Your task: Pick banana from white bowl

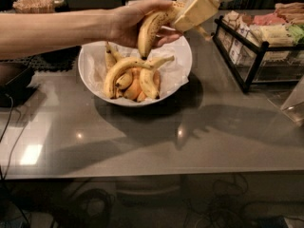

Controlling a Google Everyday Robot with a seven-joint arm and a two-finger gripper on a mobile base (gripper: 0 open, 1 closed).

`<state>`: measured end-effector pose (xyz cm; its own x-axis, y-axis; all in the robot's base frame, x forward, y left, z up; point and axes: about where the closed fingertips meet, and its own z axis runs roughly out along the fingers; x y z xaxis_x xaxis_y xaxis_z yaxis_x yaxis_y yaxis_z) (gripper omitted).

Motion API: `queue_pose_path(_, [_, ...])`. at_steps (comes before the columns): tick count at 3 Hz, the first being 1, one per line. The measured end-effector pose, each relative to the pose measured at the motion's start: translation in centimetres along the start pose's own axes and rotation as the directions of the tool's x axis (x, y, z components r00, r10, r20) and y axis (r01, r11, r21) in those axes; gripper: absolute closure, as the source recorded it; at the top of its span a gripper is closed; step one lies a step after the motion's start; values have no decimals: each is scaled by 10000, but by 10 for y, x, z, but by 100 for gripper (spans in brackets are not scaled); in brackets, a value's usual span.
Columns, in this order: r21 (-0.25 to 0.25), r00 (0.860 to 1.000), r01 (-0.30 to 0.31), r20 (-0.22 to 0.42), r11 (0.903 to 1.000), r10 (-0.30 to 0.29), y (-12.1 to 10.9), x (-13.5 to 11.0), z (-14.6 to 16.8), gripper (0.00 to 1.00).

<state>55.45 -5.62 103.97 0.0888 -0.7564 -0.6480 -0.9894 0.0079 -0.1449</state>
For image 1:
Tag back left yellow banana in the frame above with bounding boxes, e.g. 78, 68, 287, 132
104, 42, 123, 70

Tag clear acrylic stand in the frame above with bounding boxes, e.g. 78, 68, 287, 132
269, 76, 304, 126

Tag orange fruit in bowl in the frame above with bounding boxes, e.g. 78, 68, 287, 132
123, 67, 146, 103

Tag small short yellow banana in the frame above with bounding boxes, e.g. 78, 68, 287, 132
115, 70, 133, 89

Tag pink sachets in rack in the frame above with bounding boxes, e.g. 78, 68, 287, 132
253, 13, 286, 26

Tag yellow wrapped packet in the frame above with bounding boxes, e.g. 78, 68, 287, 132
171, 0, 221, 41

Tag spotted yellow banana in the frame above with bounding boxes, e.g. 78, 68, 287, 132
138, 1, 184, 59

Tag long curved yellow banana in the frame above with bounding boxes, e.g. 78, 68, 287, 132
104, 57, 152, 99

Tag green sachets in rack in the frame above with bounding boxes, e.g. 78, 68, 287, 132
288, 25, 304, 44

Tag bare human hand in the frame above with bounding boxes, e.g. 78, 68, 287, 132
104, 0, 173, 48

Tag dark device at left edge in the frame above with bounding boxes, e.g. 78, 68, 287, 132
0, 63, 36, 107

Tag black cable on table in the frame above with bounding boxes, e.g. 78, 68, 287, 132
0, 93, 31, 181

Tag black wire condiment rack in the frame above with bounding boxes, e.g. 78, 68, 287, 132
213, 16, 304, 92

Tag bare human forearm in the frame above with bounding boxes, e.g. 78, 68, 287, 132
0, 9, 111, 60

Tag white round bowl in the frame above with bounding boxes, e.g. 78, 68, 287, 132
78, 37, 192, 106

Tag right yellow banana in bowl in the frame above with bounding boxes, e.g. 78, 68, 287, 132
140, 56, 175, 99

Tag dark woven placemat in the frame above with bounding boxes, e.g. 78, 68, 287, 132
1, 47, 81, 72

